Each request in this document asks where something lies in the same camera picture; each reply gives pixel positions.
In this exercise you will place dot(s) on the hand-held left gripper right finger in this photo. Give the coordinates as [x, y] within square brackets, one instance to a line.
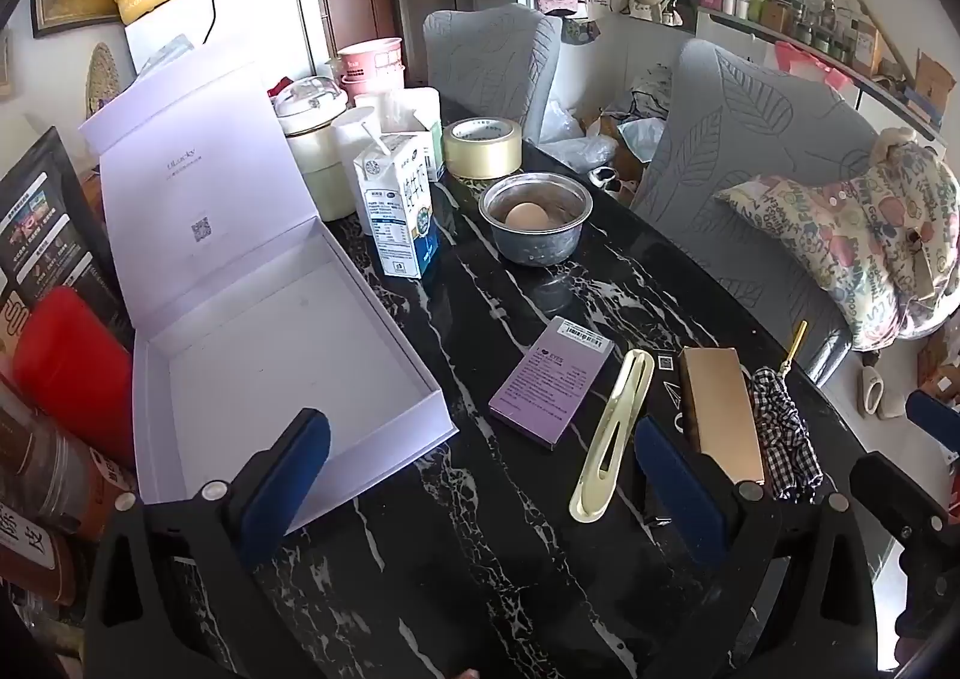
[679, 491]

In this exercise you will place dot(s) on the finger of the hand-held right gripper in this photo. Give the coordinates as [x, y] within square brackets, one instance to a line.
[892, 491]
[932, 415]

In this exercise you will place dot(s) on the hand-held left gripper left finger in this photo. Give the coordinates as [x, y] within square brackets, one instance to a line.
[289, 476]

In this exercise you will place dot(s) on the cream hair clip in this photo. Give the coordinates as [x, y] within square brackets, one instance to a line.
[592, 503]

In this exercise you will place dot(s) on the gold rectangular box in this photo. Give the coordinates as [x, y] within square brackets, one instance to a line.
[720, 409]

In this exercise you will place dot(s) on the lilac hinged gift box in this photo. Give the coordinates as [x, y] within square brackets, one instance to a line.
[262, 364]

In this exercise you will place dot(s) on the black white patterned scrunchie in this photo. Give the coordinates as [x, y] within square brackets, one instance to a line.
[784, 439]

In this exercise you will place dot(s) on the gold hairpin with green ornament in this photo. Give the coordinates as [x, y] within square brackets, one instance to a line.
[793, 347]

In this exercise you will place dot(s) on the small purple box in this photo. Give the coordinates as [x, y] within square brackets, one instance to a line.
[551, 379]

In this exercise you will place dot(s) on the beige slipper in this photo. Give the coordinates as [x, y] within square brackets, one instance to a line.
[870, 390]

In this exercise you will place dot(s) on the floral cushion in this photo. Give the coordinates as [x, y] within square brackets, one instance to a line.
[862, 251]

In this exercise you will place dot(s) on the brown plastic jar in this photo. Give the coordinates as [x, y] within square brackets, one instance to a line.
[52, 469]

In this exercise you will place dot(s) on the red container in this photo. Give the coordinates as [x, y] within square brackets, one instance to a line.
[67, 364]

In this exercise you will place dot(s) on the brown jar with white label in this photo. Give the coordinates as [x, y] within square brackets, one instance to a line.
[30, 551]

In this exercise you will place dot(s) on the beige plush toy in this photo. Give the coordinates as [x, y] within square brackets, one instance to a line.
[892, 140]

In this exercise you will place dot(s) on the small metal bowl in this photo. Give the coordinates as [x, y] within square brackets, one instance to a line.
[536, 247]

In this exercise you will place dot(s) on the white blue milk carton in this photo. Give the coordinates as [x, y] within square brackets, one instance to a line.
[397, 214]

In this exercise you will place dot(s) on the white jug with clear lid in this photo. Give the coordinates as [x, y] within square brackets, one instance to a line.
[322, 169]

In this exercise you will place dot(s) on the brown egg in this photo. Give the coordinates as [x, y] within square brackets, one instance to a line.
[529, 215]

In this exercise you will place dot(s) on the black white striped object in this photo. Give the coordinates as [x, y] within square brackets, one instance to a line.
[604, 178]

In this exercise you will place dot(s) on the grey leaf-patterned chair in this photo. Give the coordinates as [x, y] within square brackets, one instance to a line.
[750, 146]
[487, 63]

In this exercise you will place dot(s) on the black printed box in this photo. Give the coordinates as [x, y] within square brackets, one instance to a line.
[52, 221]

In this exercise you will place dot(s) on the white paper roll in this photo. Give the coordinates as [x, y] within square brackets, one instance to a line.
[352, 131]

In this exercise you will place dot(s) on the white plastic bag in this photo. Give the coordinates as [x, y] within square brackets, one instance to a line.
[577, 146]

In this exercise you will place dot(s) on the pink plastic bag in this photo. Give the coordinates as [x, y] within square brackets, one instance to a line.
[810, 67]

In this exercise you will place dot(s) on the clear packing tape roll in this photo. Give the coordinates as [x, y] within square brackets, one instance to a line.
[480, 157]

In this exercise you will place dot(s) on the red plastic bag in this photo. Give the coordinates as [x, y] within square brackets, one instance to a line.
[281, 86]

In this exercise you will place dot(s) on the pink paper bowl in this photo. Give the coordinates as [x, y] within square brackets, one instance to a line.
[371, 60]

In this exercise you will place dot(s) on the row of bottles on shelf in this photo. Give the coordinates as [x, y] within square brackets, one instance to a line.
[787, 11]

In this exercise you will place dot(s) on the woven straw fan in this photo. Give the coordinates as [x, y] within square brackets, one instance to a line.
[101, 79]

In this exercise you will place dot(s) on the clear plastic bag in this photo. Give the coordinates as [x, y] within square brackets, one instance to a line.
[165, 48]

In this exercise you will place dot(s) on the white fridge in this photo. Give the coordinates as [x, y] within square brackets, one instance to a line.
[255, 11]

